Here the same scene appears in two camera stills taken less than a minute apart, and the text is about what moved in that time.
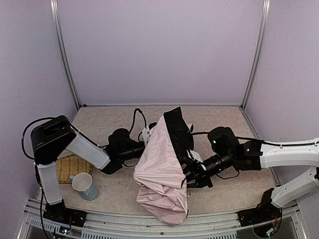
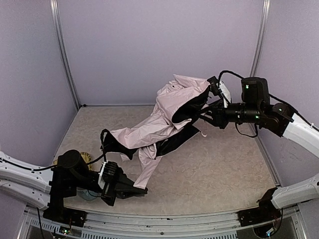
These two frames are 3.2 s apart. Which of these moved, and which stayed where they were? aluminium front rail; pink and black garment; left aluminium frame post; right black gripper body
Moved: right black gripper body; pink and black garment
Stayed: aluminium front rail; left aluminium frame post
